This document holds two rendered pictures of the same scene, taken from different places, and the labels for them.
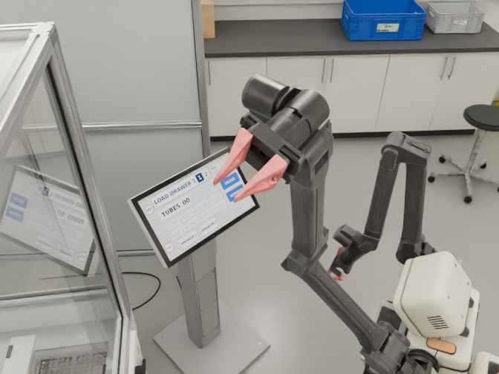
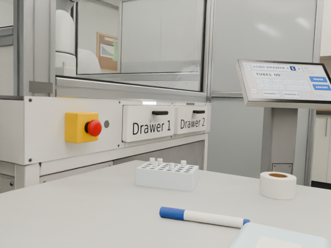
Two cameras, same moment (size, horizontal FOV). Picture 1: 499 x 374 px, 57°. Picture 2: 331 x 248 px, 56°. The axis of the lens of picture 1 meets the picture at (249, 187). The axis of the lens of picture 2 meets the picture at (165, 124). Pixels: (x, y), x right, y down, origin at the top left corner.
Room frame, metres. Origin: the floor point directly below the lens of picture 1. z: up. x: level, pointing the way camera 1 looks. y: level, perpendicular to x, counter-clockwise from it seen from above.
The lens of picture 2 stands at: (-0.29, -0.34, 0.94)
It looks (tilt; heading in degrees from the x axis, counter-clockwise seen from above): 4 degrees down; 39
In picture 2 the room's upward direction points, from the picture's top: 2 degrees clockwise
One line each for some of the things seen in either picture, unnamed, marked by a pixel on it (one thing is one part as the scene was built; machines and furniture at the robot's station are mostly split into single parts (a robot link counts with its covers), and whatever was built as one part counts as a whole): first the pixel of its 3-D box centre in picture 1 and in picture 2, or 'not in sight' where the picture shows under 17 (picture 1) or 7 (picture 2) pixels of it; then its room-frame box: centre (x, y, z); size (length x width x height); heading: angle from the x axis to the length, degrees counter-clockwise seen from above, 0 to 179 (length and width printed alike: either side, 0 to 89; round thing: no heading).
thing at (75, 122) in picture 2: not in sight; (82, 127); (0.16, 0.28, 0.88); 0.07 x 0.05 x 0.07; 8
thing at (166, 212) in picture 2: not in sight; (203, 217); (0.11, -0.10, 0.77); 0.14 x 0.02 x 0.02; 112
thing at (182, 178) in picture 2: not in sight; (168, 175); (0.25, 0.08, 0.78); 0.12 x 0.08 x 0.04; 113
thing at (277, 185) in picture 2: not in sight; (277, 185); (0.34, -0.13, 0.78); 0.07 x 0.07 x 0.04
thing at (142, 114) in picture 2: not in sight; (151, 121); (0.49, 0.35, 0.87); 0.29 x 0.02 x 0.11; 8
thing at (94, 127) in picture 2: not in sight; (93, 128); (0.17, 0.25, 0.88); 0.04 x 0.03 x 0.04; 8
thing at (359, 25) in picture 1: (381, 18); not in sight; (3.88, -1.11, 1.01); 0.61 x 0.41 x 0.22; 93
